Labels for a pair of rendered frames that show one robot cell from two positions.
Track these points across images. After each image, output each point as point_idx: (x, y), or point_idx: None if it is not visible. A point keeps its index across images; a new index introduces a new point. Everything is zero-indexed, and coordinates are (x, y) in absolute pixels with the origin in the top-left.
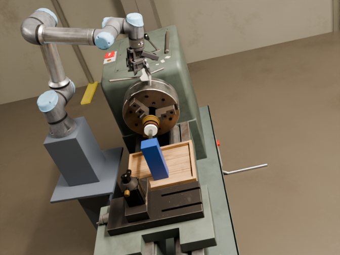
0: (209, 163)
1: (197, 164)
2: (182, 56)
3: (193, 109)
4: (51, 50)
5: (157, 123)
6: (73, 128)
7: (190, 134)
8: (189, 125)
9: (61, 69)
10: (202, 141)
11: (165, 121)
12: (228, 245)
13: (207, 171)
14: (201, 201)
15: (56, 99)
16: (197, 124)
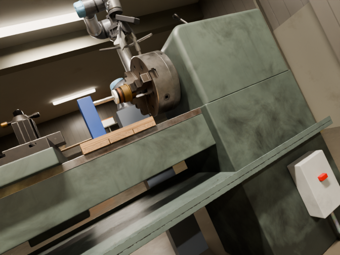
0: (227, 177)
1: (179, 160)
2: (232, 34)
3: (201, 89)
4: (117, 45)
5: (122, 90)
6: (125, 107)
7: (190, 122)
8: (203, 114)
9: (128, 60)
10: (222, 141)
11: (152, 96)
12: None
13: (213, 184)
14: (5, 153)
15: (116, 82)
16: (209, 112)
